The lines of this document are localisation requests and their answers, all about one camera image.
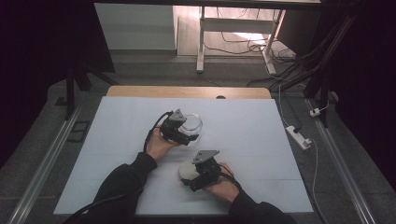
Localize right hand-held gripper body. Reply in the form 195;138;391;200
191;149;222;187

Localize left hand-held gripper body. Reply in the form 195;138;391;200
160;108;189;144

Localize clear glass jar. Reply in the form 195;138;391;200
179;113;204;142

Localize cream round jar lid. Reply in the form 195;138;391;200
178;159;201;182

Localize person's left hand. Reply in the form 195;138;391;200
145;124;183;163

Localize person's right hand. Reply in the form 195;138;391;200
201;161;241;203

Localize wooden table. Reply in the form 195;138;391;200
106;85;273;100

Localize white table cover sheet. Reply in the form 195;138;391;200
53;96;314;217

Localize white power strip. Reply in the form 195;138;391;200
285;125;313;151

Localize black metal stand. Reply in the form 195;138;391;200
303;66;332;129
55;61;120;121

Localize dark overhead bar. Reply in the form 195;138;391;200
92;0;322;11

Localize dark curtain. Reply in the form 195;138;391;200
307;0;396;192
0;0;117;171

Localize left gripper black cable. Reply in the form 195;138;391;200
62;110;174;224

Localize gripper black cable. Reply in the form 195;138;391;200
218;162;243;191
62;110;174;224

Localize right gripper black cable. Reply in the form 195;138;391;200
218;162;243;191

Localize loose dark floor cables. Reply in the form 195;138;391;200
204;7;297;64

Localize black rectangular frame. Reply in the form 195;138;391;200
66;120;92;144

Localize thin white cable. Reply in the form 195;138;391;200
277;83;331;201

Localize white desk frame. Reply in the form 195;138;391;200
195;6;286;76

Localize aluminium rail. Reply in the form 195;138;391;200
304;98;377;224
7;105;84;224

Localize black cable bundle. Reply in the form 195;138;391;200
247;13;358;93

